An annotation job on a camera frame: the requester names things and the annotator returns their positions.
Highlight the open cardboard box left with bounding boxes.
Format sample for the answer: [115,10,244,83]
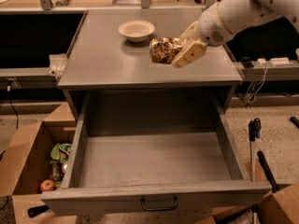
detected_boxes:
[0,103,78,224]

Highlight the cardboard box right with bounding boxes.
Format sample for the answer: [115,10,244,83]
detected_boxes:
[194,182,299,224]

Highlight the black tripod stand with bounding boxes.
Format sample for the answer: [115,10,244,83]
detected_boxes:
[248,118,279,224]

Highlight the black drawer handle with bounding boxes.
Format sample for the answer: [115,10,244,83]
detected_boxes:
[140,197,178,212]

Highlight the grey metal drawer cabinet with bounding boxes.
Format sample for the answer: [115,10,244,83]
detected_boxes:
[57,7,244,122]

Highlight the open grey top drawer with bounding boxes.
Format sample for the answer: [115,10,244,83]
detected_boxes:
[42,93,270,216]

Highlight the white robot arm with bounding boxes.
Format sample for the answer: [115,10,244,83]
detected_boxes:
[171,0,299,67]

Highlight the white power strip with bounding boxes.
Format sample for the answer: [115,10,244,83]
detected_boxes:
[257,57,291,67]

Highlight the green snack bag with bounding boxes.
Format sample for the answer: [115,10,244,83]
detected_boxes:
[50,143,72,163]

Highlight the red apple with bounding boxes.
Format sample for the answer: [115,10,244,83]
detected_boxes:
[40,179,56,192]

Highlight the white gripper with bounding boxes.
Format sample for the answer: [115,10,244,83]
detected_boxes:
[172,4,235,68]

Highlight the white paper bowl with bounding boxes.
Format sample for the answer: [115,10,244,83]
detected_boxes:
[119,20,155,43]

